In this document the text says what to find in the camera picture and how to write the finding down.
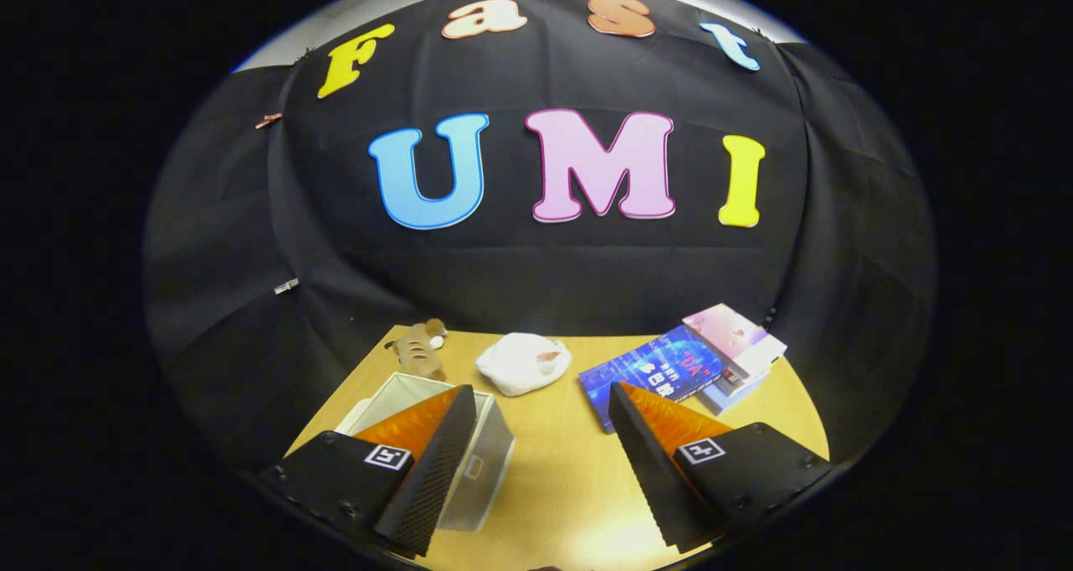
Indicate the grey fabric storage box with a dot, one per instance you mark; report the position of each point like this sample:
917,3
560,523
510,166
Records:
486,462

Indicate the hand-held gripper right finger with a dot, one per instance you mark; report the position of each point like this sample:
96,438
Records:
650,470

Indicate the brown plush toy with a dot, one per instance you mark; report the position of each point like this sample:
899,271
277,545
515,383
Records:
419,351

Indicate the blue paperback book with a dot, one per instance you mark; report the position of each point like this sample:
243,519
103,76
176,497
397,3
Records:
654,370

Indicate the white book with red spine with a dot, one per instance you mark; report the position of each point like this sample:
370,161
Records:
739,381

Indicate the white clip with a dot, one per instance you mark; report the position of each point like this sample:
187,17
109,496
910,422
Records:
286,286

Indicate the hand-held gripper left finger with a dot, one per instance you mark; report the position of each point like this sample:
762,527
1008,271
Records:
432,470

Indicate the pink clothes peg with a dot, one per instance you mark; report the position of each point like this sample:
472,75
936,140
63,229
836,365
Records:
268,121

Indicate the black backdrop cloth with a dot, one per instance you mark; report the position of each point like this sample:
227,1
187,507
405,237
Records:
545,277

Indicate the light blue book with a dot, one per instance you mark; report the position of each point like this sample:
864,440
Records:
725,402

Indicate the pink and white book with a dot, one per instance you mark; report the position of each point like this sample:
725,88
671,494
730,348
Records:
729,332

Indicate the white plush toy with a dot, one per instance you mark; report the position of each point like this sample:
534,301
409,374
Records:
520,365

